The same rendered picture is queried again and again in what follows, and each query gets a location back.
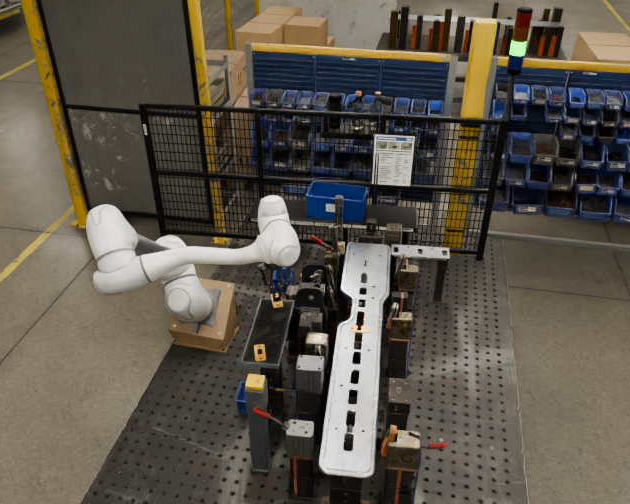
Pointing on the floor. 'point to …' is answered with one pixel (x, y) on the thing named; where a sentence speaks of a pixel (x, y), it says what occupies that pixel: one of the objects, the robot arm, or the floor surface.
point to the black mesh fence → (310, 165)
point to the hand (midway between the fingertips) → (276, 292)
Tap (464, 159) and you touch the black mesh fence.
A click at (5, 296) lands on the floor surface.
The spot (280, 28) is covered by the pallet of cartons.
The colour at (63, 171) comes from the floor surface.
